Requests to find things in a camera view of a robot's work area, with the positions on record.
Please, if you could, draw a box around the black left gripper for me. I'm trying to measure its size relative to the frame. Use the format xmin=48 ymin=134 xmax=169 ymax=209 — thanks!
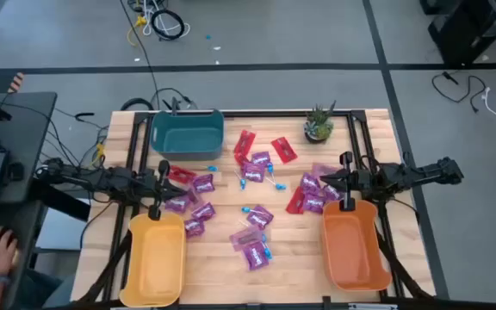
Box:
xmin=140 ymin=159 xmax=188 ymax=220

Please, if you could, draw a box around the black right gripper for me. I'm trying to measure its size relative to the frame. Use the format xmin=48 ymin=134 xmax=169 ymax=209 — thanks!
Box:
xmin=319 ymin=151 xmax=372 ymax=212

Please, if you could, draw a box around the purple Skittles candy pack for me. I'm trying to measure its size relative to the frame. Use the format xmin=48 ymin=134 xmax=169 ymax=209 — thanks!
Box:
xmin=242 ymin=241 xmax=270 ymax=272
xmin=241 ymin=162 xmax=267 ymax=183
xmin=245 ymin=205 xmax=275 ymax=231
xmin=164 ymin=195 xmax=192 ymax=214
xmin=183 ymin=218 xmax=207 ymax=239
xmin=191 ymin=173 xmax=216 ymax=195
xmin=299 ymin=171 xmax=322 ymax=195
xmin=321 ymin=183 xmax=343 ymax=203
xmin=190 ymin=201 xmax=217 ymax=222
xmin=251 ymin=150 xmax=273 ymax=168
xmin=301 ymin=193 xmax=327 ymax=215

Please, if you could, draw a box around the teal plastic bin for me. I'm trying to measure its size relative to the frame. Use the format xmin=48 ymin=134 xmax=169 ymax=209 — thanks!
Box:
xmin=150 ymin=108 xmax=226 ymax=162

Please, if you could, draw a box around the potted succulent plant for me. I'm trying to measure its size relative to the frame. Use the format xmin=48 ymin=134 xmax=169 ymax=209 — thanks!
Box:
xmin=302 ymin=100 xmax=338 ymax=145

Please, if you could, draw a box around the orange plastic bin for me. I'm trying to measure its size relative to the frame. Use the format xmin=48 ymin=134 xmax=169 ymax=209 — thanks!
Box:
xmin=320 ymin=199 xmax=394 ymax=293

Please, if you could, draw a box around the yellow plastic bin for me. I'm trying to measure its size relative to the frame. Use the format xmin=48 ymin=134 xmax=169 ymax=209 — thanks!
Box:
xmin=118 ymin=212 xmax=188 ymax=308

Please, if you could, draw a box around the black desk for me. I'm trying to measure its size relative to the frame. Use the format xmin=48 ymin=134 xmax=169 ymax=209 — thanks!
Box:
xmin=0 ymin=91 xmax=59 ymax=259

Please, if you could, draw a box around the person's leg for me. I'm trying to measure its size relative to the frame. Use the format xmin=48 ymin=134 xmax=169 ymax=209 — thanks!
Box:
xmin=15 ymin=269 xmax=77 ymax=310

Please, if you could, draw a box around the orange black striped object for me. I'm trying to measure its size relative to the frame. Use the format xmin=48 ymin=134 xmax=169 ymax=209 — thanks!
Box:
xmin=6 ymin=71 xmax=26 ymax=95

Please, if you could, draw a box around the black equipment cabinet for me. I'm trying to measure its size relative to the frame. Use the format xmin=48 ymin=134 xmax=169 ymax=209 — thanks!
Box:
xmin=418 ymin=0 xmax=496 ymax=68

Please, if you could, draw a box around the yellow cable connector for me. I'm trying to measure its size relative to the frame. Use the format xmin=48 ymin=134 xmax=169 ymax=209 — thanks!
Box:
xmin=95 ymin=141 xmax=107 ymax=167

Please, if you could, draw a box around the black cable bundle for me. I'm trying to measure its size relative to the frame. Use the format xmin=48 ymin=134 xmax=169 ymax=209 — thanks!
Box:
xmin=150 ymin=87 xmax=198 ymax=111
xmin=0 ymin=98 xmax=111 ymax=173

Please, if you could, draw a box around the black cable loop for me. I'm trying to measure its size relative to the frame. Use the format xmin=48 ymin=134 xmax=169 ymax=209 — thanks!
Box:
xmin=120 ymin=97 xmax=155 ymax=112

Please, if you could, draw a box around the long black cable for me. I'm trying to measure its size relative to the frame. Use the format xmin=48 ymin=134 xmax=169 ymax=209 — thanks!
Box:
xmin=118 ymin=0 xmax=162 ymax=111

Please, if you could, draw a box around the black cable with plug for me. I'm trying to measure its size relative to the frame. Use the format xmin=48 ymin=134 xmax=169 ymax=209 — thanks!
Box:
xmin=431 ymin=71 xmax=488 ymax=114

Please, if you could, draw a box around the tangled white cable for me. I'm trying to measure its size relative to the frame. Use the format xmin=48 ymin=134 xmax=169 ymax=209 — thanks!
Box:
xmin=141 ymin=0 xmax=192 ymax=38

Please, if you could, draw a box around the yellow cable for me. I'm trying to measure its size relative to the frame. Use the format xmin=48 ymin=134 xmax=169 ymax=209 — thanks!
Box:
xmin=126 ymin=15 xmax=148 ymax=47

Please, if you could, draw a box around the coiled black cable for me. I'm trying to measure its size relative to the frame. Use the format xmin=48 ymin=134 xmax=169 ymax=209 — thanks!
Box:
xmin=150 ymin=8 xmax=187 ymax=42

